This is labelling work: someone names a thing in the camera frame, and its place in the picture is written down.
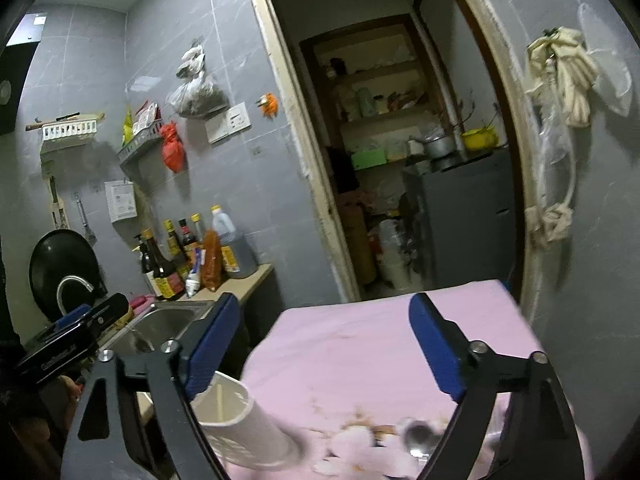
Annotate cream door frame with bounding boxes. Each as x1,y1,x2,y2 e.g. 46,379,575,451
245,0,545,307

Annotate brown sauce bottle yellow cap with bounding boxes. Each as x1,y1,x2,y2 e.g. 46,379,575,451
164,220,189,281

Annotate grey wall rack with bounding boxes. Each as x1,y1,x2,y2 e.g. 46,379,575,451
118,122,166,167

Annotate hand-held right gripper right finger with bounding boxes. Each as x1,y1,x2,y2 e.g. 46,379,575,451
409,292,587,480

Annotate white wall socket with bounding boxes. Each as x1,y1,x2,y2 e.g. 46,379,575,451
206,102,251,144

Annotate orange seasoning packet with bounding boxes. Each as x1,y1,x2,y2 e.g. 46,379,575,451
202,230,224,292

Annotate grey cabinet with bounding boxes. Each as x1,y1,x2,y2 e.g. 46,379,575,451
402,147,519,294

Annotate white utensil holder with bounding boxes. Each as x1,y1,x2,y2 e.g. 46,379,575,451
192,371,307,472

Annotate dark sauce bottle yellow label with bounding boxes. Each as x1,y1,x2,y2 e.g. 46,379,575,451
140,230,177,302

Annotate green box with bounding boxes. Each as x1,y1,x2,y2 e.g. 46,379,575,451
351,149,389,170

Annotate orange wall hook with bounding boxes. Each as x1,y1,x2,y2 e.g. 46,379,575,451
256,92,279,119

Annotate hanging wooden utensil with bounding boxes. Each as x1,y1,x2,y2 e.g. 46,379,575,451
48,176,69,231

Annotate metal spoon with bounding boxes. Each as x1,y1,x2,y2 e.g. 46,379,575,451
404,420,442,462

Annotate red plastic bag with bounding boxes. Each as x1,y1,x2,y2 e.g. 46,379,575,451
160,121,187,174

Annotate knotted cream cloth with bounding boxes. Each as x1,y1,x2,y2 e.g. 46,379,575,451
531,202,574,249

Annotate black wok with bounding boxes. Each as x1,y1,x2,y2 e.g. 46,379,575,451
28,230,107,321

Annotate clear cooking oil jug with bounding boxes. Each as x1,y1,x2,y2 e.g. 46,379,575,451
210,205,259,281

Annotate white wall notice box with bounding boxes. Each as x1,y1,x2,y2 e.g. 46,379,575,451
105,180,138,224

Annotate hanging metal spatula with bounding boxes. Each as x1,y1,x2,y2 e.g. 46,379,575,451
75,197,96,247

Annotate yellow bowl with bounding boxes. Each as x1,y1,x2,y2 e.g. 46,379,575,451
460,127,500,152

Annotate red and white packets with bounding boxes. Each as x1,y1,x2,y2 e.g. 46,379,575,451
132,101,161,134

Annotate clear hanging plastic bag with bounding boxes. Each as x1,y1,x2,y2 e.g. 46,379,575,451
575,2,634,117

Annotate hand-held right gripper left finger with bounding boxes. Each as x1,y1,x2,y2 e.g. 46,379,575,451
60,292,245,480

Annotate stainless steel sink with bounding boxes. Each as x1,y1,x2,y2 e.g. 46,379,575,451
100,300,213,361

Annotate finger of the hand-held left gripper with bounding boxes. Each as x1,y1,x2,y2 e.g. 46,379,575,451
84,294,131,336
54,305,93,330

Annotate wooden shelf unit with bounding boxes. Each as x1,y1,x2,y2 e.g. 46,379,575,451
300,15,451,173

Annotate clear bag with dark contents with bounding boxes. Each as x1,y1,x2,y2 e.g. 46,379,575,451
166,72,229,119

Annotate white squeeze tube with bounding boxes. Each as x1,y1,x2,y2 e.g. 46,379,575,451
185,247,208,299

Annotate hanging cream rags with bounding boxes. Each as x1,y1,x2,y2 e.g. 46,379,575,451
525,27,599,129

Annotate pink cloth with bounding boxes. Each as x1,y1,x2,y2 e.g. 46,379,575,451
225,279,586,480

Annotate person's left hand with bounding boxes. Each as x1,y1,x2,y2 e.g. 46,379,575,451
50,375,84,431

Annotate curved metal faucet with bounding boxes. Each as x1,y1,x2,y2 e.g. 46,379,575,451
56,275,96,317

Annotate metal cooking pot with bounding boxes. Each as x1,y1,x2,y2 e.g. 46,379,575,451
410,132,457,159

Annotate dark sauce bottle red label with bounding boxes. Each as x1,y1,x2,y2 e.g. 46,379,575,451
177,217,199,261

